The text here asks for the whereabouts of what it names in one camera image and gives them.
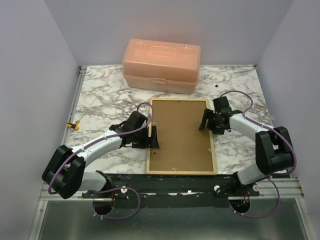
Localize brown backing board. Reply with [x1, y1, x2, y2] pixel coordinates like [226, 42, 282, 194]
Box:
[149, 100, 215, 172]

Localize orange translucent plastic box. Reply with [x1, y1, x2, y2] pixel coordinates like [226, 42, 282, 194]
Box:
[122, 39, 201, 95]

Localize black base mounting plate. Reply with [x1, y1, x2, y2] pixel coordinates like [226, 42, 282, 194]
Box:
[88, 173, 260, 198]

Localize light wooden picture frame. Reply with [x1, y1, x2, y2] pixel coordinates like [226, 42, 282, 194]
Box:
[145, 98, 218, 176]

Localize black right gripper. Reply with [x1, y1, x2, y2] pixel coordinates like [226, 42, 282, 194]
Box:
[198, 108, 225, 136]

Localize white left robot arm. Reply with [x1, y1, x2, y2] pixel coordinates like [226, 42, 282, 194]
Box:
[41, 111, 160, 199]

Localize yellow black clamp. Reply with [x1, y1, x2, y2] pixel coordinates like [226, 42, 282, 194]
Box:
[66, 120, 80, 131]

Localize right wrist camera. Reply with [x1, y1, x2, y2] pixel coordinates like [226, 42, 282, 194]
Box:
[212, 96, 232, 114]

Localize aluminium rail frame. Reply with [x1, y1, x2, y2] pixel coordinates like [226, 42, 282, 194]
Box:
[41, 66, 87, 199]

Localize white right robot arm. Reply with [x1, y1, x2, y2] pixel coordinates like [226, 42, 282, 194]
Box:
[199, 107, 297, 196]

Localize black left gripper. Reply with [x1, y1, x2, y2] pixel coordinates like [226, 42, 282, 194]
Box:
[133, 126, 160, 150]

